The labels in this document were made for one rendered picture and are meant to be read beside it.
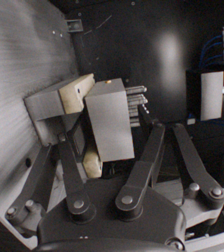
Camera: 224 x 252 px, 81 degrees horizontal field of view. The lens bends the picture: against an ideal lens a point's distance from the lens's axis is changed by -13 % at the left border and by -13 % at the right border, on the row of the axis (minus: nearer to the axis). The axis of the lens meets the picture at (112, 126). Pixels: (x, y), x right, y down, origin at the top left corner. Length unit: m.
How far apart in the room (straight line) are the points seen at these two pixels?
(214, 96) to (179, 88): 0.26
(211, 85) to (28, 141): 0.29
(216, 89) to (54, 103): 0.26
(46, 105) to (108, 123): 0.08
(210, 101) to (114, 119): 0.18
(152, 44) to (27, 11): 0.35
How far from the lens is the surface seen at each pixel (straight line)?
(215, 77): 0.29
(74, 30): 0.50
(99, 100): 0.18
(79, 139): 0.19
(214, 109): 0.31
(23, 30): 0.25
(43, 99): 0.18
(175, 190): 0.44
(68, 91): 0.17
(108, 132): 0.19
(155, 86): 0.51
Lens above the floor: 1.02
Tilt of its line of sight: 5 degrees down
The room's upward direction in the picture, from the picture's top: 80 degrees clockwise
